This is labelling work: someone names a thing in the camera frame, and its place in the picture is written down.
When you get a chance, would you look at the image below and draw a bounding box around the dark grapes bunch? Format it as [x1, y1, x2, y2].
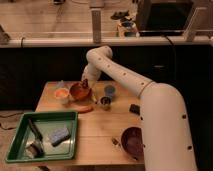
[82, 79, 89, 88]

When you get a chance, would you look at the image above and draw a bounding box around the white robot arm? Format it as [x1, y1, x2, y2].
[82, 46, 198, 171]

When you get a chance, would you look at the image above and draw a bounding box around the red bowl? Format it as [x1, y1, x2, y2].
[70, 83, 91, 101]

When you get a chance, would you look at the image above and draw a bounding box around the dark maroon bowl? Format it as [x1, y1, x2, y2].
[121, 127, 143, 160]

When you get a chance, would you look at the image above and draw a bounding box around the blue cup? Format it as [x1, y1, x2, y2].
[104, 85, 116, 98]

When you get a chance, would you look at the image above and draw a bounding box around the small metal cup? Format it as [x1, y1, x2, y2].
[100, 96, 111, 110]

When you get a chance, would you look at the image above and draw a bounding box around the clear plastic bottle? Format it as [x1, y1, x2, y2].
[56, 80, 65, 89]

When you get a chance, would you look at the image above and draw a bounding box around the orange cup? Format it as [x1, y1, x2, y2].
[54, 88, 69, 105]

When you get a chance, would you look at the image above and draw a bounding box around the orange carrot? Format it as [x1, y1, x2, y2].
[73, 106, 93, 114]

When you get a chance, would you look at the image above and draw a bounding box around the small black block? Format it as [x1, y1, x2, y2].
[129, 104, 140, 115]

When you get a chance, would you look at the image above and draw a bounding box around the blue sponge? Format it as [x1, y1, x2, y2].
[49, 127, 70, 147]

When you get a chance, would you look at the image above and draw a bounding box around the small dark clip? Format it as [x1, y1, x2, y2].
[111, 137, 120, 146]

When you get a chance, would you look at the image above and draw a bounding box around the green plastic tray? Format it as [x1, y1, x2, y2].
[6, 111, 78, 163]

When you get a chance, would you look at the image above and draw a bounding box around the black monitor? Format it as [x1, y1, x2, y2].
[136, 0, 193, 31]

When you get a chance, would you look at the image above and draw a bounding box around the white rail bar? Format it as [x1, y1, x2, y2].
[0, 36, 213, 48]

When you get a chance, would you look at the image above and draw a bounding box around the black handled brush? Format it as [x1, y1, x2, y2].
[25, 119, 44, 158]

